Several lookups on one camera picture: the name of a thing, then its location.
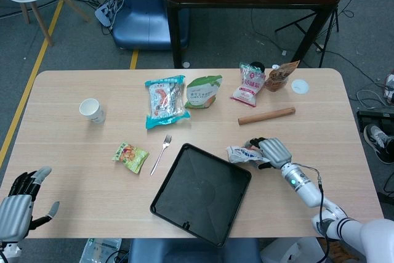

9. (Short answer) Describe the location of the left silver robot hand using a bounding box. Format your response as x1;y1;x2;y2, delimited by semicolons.
0;166;61;242

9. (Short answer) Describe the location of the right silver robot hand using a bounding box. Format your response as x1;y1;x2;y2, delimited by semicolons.
244;136;292;171

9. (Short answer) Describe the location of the white powder bag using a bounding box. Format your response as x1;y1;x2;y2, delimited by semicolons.
226;141;269;165

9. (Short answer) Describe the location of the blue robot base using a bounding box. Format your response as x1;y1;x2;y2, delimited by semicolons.
112;0;190;51

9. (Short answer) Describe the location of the wooden rolling pin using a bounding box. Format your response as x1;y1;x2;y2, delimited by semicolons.
238;107;296;126

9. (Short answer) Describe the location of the green snack packet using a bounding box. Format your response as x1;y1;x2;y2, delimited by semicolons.
111;142;150;174

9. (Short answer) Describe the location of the pink white sugar bag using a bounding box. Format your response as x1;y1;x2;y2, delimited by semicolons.
229;62;266;108

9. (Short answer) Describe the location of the white round table cap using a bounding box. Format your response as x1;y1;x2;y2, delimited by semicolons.
291;79;310;94

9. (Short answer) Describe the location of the brown spout sauce pouch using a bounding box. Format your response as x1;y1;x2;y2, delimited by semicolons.
263;60;301;93

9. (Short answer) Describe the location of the black baking tray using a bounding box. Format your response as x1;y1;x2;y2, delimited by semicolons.
149;142;252;248

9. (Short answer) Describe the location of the clear plastic bag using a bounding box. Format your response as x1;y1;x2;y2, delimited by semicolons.
80;238;123;263

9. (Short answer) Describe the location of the green white corn starch bag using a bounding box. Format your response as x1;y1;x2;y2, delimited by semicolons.
183;74;223;110

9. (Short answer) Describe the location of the grey black sneaker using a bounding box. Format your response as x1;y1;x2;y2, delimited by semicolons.
363;123;394;164

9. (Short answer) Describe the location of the metal fork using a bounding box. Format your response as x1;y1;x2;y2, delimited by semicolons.
150;134;172;176

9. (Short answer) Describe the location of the teal clear food package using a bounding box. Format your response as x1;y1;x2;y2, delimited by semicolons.
144;74;191;130

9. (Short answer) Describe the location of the white paper cup stack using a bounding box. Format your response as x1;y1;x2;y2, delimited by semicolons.
79;98;107;125

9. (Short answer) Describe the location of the white power strip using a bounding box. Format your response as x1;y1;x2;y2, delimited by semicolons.
94;0;123;28

